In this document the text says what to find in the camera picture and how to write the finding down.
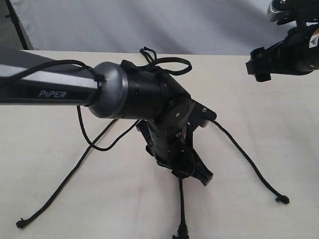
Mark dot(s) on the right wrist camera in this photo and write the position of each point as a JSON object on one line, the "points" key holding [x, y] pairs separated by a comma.
{"points": [[286, 11]]}

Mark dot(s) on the black backdrop stand pole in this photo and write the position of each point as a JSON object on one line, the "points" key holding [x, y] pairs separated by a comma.
{"points": [[15, 21]]}

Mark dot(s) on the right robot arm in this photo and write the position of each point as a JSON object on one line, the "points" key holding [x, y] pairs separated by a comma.
{"points": [[297, 54]]}

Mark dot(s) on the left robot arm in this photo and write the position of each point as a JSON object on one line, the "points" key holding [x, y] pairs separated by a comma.
{"points": [[166, 113]]}

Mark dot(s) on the white backdrop cloth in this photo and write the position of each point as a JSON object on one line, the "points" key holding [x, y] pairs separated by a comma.
{"points": [[201, 27]]}

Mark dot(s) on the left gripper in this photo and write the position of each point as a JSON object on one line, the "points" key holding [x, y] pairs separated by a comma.
{"points": [[175, 151]]}

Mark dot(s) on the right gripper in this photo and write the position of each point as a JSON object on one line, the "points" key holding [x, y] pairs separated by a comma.
{"points": [[264, 62]]}

